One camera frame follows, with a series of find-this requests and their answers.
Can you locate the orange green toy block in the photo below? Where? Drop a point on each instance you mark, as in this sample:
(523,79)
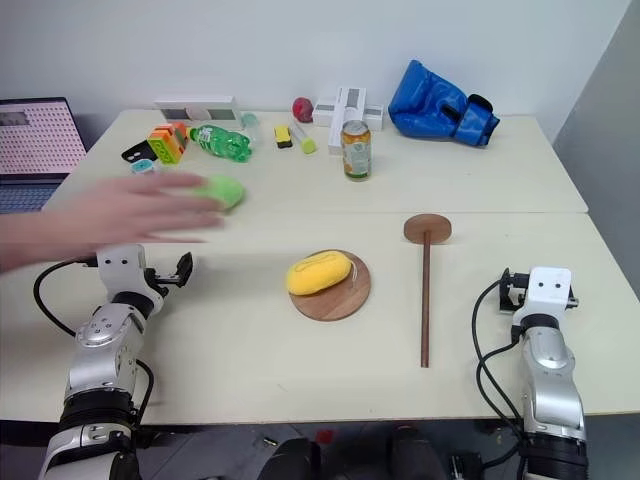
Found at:
(167,142)

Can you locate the green plastic bottle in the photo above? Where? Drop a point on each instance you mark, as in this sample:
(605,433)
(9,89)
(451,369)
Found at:
(222,142)

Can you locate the yellow oval sponge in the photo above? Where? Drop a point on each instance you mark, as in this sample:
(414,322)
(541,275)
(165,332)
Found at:
(317,272)

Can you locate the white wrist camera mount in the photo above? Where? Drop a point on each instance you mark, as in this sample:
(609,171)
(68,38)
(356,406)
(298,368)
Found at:
(547,290)
(120,267)

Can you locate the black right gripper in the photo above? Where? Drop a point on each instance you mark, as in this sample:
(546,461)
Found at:
(520,295)

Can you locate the wooden peg with round base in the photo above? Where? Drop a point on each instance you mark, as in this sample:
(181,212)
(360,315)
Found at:
(426,300)

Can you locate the black phone case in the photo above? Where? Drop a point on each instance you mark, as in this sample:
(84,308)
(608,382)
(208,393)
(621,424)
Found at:
(135,151)

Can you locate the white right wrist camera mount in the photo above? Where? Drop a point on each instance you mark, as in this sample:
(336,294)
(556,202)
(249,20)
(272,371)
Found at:
(547,290)

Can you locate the small red floor object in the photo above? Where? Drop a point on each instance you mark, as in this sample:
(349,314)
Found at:
(325,435)

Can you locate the fuzzy green sponge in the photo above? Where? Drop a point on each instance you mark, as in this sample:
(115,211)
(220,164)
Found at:
(227,192)

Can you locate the small red ball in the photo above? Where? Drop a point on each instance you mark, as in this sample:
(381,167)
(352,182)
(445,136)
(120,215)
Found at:
(302,110)

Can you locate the orange green drink can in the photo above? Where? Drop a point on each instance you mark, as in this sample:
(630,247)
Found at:
(357,150)

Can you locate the clear tube green cap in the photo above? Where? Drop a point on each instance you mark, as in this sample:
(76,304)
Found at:
(304,139)

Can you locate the person's bare hand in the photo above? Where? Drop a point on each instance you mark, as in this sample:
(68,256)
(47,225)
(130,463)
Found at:
(135,205)

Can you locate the dark rounded shape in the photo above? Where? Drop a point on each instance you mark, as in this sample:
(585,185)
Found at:
(287,460)
(417,455)

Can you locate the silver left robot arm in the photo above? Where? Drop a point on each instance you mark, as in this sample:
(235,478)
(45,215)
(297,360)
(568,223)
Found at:
(102,350)

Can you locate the round wooden base disc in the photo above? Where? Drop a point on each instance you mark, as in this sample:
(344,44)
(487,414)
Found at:
(345,300)

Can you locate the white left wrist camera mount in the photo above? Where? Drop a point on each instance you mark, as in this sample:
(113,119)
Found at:
(120,267)

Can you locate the long white box grey panels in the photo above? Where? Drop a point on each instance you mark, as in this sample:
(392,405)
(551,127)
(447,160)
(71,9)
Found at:
(195,107)

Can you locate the blue boxing glove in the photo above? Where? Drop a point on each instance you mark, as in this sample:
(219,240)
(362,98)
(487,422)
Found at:
(430,105)

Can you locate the clear plastic cup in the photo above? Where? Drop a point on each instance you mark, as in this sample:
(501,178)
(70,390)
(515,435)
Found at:
(251,127)

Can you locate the open laptop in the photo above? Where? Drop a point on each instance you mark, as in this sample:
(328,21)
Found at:
(35,140)

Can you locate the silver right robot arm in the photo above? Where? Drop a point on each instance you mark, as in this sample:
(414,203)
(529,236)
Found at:
(550,380)

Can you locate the yellow black eraser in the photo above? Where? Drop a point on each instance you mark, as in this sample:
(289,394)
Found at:
(283,137)

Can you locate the person's bare forearm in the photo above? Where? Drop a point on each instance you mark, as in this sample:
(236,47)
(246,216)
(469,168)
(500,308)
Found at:
(25,235)

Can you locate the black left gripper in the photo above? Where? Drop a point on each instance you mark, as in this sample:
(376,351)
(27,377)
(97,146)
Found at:
(161,282)

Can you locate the small teal cap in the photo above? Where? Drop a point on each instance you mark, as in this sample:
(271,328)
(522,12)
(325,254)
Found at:
(142,166)

